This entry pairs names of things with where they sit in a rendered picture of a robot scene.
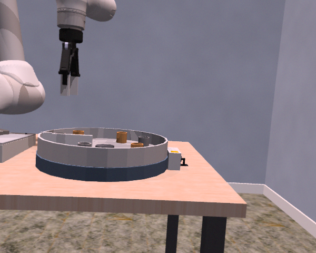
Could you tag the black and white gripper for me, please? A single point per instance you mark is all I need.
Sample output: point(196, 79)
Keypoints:
point(69, 60)

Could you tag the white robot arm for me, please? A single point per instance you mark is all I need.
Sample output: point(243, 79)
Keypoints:
point(20, 90)

